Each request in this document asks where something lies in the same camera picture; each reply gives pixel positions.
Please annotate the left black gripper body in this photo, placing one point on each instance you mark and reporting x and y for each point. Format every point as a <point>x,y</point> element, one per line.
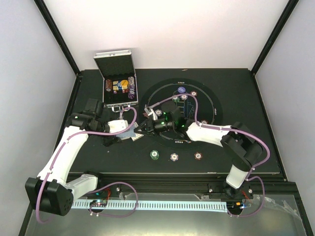
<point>108,141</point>

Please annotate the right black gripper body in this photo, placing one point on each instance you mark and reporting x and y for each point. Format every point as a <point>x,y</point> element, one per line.
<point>152,127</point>

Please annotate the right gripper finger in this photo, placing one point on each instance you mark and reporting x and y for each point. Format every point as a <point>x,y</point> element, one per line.
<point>143,127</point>
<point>145,133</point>

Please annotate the blue patterned card deck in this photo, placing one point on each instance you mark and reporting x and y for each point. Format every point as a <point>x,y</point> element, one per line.
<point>128,134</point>

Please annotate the blue white poker chip stack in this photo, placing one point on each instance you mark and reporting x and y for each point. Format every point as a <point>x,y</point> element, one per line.
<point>174,157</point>

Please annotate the purple small blind button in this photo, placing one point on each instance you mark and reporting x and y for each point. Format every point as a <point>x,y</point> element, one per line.
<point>181,90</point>

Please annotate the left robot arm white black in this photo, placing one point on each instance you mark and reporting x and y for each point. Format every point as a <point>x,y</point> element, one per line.
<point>49,191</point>

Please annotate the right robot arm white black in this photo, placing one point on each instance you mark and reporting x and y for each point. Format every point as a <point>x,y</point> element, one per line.
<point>243,147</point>

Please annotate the white playing card box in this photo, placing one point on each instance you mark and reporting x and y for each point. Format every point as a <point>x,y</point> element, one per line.
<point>136,137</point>

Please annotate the green poker chip stack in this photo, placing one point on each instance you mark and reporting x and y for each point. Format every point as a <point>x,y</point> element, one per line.
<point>154,154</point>

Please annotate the purple chip row in case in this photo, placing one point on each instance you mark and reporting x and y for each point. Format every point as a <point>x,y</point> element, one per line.
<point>131,88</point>

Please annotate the aluminium poker case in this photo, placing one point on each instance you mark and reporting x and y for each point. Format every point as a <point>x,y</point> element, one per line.
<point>119,78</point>

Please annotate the yellow big blind button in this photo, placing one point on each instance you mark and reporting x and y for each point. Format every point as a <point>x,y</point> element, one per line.
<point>124,83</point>

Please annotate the blue yellow card box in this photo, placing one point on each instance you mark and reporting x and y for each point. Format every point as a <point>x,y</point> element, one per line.
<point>117,86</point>

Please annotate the round black poker mat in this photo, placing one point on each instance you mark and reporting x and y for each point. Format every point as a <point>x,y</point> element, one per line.
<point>206,104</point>

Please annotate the brown poker chip stack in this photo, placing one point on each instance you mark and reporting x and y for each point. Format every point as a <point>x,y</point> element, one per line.
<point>198,156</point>

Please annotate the brown chip row in case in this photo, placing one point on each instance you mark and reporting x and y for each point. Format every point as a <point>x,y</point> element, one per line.
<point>108,85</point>

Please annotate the left controller board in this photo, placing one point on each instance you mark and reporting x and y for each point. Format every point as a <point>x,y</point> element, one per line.
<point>98,203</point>

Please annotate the controller board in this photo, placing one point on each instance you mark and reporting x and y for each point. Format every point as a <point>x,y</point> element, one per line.
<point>98,203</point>
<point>238,205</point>

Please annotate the right controller board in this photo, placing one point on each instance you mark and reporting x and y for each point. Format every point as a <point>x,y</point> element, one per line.
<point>238,205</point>

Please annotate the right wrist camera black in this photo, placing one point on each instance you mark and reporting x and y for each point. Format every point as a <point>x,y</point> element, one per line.
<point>171,111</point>

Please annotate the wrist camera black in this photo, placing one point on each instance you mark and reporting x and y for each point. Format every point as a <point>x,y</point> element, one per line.
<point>94,107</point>
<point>171,111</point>

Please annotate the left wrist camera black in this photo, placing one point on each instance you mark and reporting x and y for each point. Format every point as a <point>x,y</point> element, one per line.
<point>94,107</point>

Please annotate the white slotted cable duct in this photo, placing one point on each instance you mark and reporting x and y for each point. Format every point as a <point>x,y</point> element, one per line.
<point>154,205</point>

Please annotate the black frame post left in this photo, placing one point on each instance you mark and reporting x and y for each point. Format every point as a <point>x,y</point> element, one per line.
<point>42,7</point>

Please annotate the black frame post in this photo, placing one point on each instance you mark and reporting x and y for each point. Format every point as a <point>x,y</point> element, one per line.
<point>281,22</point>
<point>42,7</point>

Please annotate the black aluminium mounting rail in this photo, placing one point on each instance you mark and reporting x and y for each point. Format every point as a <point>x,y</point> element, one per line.
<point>192,184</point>

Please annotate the black frame post right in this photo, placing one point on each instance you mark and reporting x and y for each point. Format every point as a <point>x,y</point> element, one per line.
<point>281,22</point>

